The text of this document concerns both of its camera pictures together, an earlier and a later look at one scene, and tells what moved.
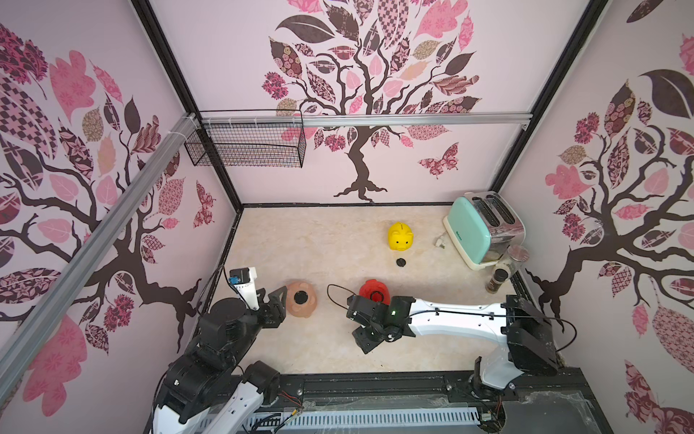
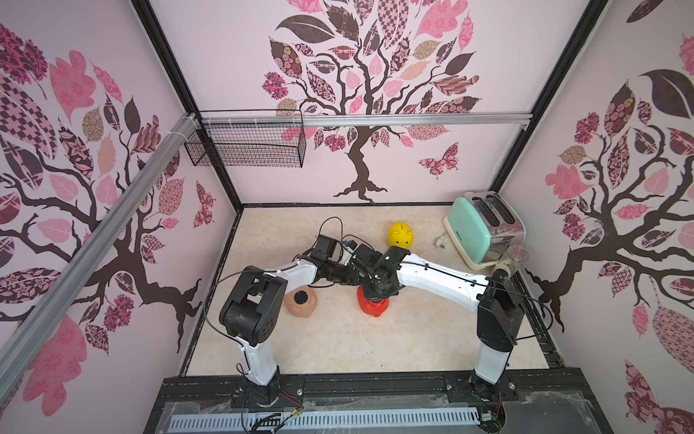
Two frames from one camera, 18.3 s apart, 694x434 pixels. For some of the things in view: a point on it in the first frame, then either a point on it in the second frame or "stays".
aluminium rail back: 511,118 stays
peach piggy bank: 301,298 stays
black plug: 301,297 stays
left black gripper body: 258,315 -> 342,274
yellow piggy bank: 400,236 stays
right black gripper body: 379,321 -> 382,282
